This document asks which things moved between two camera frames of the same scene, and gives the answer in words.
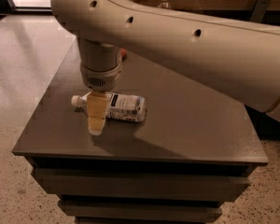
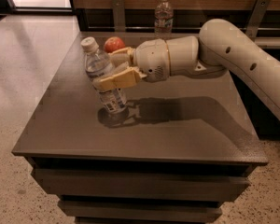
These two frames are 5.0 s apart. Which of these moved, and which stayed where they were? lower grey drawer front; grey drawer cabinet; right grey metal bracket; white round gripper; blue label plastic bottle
Moved: white round gripper; blue label plastic bottle
Stayed: grey drawer cabinet; lower grey drawer front; right grey metal bracket
